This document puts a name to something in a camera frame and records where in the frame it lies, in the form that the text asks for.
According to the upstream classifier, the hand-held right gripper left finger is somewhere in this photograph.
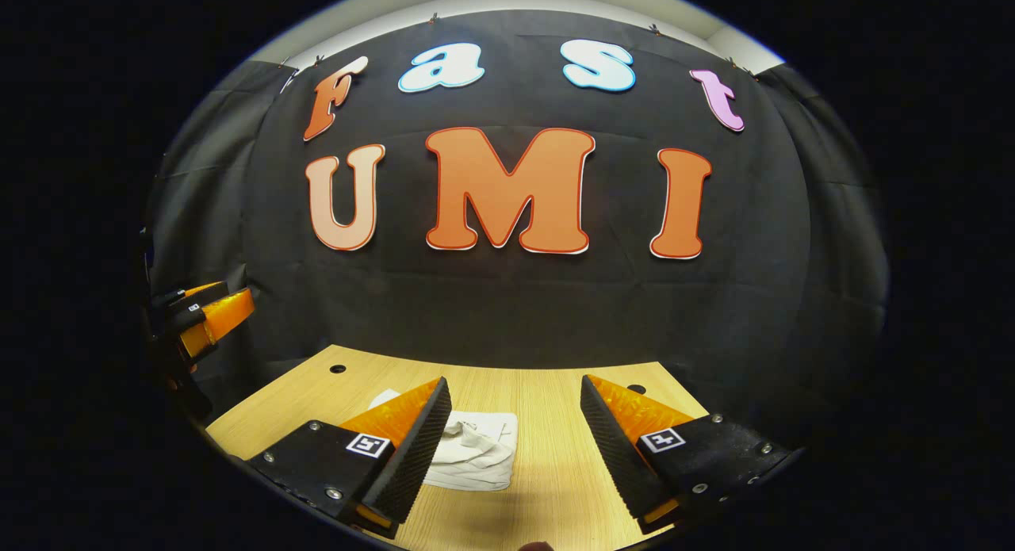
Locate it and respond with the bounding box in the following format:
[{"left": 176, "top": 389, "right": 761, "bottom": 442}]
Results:
[{"left": 247, "top": 377, "right": 453, "bottom": 540}]

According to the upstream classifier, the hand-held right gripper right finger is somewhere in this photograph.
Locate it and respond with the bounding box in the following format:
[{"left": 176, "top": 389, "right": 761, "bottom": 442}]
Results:
[{"left": 580, "top": 374, "right": 794, "bottom": 536}]

